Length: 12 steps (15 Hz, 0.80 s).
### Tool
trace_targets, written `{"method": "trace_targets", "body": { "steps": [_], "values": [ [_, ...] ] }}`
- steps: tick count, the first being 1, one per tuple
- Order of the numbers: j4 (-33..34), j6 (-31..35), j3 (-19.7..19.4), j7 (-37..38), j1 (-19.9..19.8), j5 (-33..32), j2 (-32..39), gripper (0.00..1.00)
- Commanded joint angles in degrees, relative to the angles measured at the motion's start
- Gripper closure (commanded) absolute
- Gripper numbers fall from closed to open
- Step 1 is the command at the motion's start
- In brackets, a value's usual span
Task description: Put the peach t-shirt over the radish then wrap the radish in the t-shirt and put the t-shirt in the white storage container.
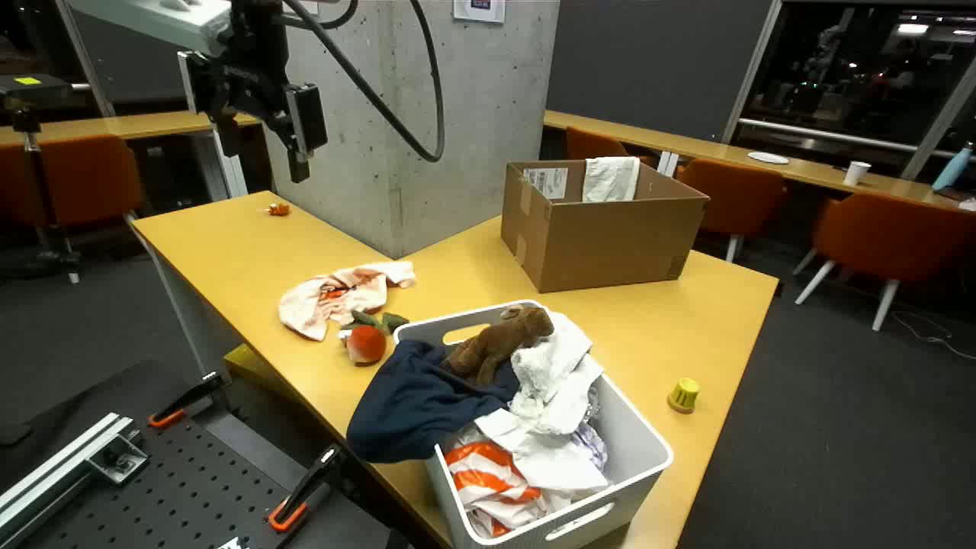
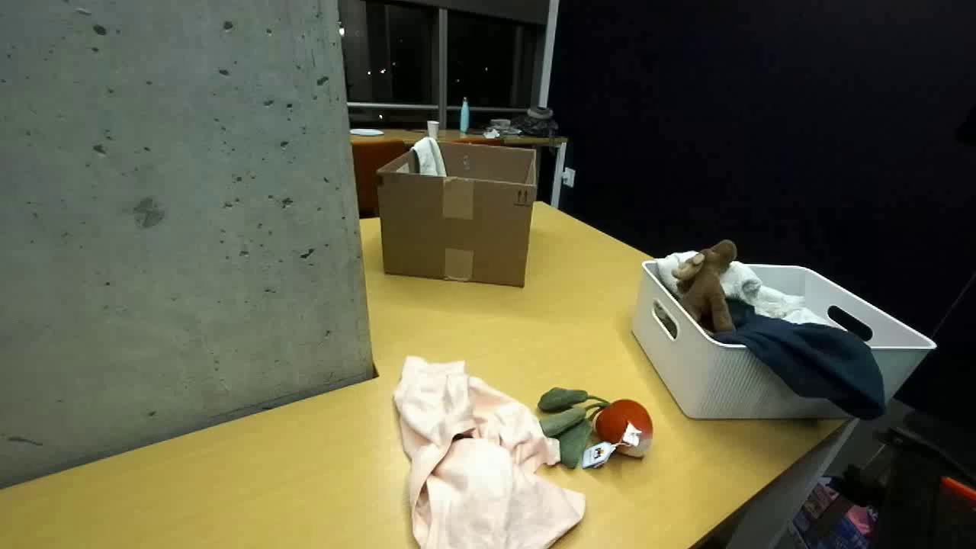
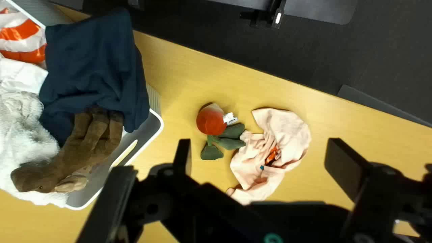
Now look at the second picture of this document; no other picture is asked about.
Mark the orange chair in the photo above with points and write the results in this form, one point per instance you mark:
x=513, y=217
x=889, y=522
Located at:
x=368, y=178

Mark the white plastic bin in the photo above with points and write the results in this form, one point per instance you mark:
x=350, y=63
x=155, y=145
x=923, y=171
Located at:
x=703, y=371

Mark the navy blue cloth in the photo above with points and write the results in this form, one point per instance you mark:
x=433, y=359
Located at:
x=818, y=361

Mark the brown plush cloth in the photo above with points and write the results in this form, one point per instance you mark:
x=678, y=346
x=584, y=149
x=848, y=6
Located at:
x=705, y=288

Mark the white cloth in cardboard box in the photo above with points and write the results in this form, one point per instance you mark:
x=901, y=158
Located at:
x=428, y=158

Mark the light blue bottle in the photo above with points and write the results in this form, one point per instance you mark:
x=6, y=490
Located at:
x=464, y=116

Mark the red radish toy green leaves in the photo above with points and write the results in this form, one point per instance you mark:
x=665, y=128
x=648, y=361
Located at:
x=625, y=423

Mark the peach t-shirt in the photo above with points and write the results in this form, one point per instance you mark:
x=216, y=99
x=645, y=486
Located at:
x=473, y=476

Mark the white paper cup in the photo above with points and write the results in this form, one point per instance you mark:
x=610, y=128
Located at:
x=432, y=128

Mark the brown cardboard box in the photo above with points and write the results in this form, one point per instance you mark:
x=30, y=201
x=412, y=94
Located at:
x=460, y=230

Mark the window with metal frame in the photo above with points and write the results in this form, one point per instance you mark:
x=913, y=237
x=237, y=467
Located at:
x=444, y=63

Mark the dark bag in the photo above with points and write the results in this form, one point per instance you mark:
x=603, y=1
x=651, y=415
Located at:
x=529, y=123

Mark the white crumpled cloth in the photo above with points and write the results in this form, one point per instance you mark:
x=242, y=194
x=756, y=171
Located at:
x=782, y=303

